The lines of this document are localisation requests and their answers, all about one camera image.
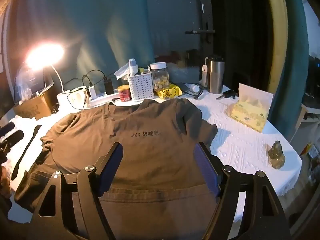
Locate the red tin can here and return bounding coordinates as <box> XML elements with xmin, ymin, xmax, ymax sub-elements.
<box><xmin>117</xmin><ymin>85</ymin><xmax>132</xmax><ymax>102</ymax></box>

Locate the white perforated basket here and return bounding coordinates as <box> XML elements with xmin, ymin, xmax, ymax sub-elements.
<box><xmin>127</xmin><ymin>72</ymin><xmax>154</xmax><ymax>102</ymax></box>

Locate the crumpled white tissue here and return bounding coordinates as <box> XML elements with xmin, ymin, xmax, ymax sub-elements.
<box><xmin>114</xmin><ymin>64</ymin><xmax>133</xmax><ymax>80</ymax></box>

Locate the small white bottle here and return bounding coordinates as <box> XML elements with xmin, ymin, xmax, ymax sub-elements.
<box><xmin>129</xmin><ymin>58</ymin><xmax>139</xmax><ymax>77</ymax></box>

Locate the teal curtain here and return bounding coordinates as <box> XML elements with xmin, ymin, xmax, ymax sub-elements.
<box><xmin>7</xmin><ymin>0</ymin><xmax>155</xmax><ymax>93</ymax></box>

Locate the black charger plug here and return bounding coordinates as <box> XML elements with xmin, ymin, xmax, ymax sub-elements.
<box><xmin>104</xmin><ymin>79</ymin><xmax>114</xmax><ymax>95</ymax></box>

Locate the cream cartoon mug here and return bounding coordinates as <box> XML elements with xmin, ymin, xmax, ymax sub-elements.
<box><xmin>68</xmin><ymin>90</ymin><xmax>90</xmax><ymax>110</ymax></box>

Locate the wooden stool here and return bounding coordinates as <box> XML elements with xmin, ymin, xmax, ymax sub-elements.
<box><xmin>296</xmin><ymin>102</ymin><xmax>320</xmax><ymax>137</ymax></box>

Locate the clear plastic bag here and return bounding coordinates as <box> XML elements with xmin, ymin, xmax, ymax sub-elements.
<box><xmin>15</xmin><ymin>66</ymin><xmax>54</xmax><ymax>103</ymax></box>

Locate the green stone figurine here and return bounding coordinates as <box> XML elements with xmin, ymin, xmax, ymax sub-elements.
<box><xmin>268</xmin><ymin>141</ymin><xmax>286</xmax><ymax>170</ymax></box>

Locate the thin black cable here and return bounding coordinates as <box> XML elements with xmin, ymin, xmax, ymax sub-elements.
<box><xmin>184</xmin><ymin>86</ymin><xmax>205</xmax><ymax>100</ymax></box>

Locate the steel tumbler with strap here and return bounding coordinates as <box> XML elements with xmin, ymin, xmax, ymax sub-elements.
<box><xmin>202</xmin><ymin>56</ymin><xmax>225</xmax><ymax>94</ymax></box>

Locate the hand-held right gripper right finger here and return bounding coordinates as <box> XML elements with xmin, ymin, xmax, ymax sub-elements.
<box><xmin>194</xmin><ymin>142</ymin><xmax>292</xmax><ymax>240</ymax></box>

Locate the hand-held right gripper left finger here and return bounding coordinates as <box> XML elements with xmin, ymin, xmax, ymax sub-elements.
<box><xmin>30</xmin><ymin>142</ymin><xmax>124</xmax><ymax>240</ymax></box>

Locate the clear snack jar white lid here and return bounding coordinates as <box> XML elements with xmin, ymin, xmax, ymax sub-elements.
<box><xmin>150</xmin><ymin>62</ymin><xmax>171</xmax><ymax>92</ymax></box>

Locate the white textured tablecloth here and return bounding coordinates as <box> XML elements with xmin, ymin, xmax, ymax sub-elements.
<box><xmin>0</xmin><ymin>85</ymin><xmax>303</xmax><ymax>220</ymax></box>

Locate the black electronic device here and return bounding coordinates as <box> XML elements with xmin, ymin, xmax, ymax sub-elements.
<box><xmin>306</xmin><ymin>55</ymin><xmax>320</xmax><ymax>100</ymax></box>

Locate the white power strip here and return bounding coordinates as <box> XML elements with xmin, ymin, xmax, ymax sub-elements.
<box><xmin>89</xmin><ymin>90</ymin><xmax>120</xmax><ymax>107</ymax></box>

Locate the brown printed t-shirt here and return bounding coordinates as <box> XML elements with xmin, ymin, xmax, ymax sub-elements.
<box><xmin>14</xmin><ymin>99</ymin><xmax>222</xmax><ymax>240</ymax></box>

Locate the yellow tissue box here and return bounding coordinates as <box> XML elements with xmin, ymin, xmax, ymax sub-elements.
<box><xmin>227</xmin><ymin>83</ymin><xmax>274</xmax><ymax>133</ymax></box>

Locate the dark power bank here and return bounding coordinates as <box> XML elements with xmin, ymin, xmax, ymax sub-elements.
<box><xmin>175</xmin><ymin>82</ymin><xmax>194</xmax><ymax>93</ymax></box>

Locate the yellow snack packet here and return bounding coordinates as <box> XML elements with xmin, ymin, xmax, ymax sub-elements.
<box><xmin>157</xmin><ymin>84</ymin><xmax>182</xmax><ymax>99</ymax></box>

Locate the black car key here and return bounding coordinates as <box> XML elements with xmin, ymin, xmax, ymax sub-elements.
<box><xmin>216</xmin><ymin>90</ymin><xmax>238</xmax><ymax>100</ymax></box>

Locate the white desk lamp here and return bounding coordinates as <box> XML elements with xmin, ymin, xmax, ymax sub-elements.
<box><xmin>25</xmin><ymin>43</ymin><xmax>73</xmax><ymax>107</ymax></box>

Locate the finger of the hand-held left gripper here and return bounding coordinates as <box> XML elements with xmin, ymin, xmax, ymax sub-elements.
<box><xmin>0</xmin><ymin>122</ymin><xmax>15</xmax><ymax>136</ymax></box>
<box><xmin>5</xmin><ymin>129</ymin><xmax>25</xmax><ymax>146</ymax></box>

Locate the brown cardboard box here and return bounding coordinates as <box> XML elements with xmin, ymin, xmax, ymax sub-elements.
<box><xmin>12</xmin><ymin>90</ymin><xmax>59</xmax><ymax>119</ymax></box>

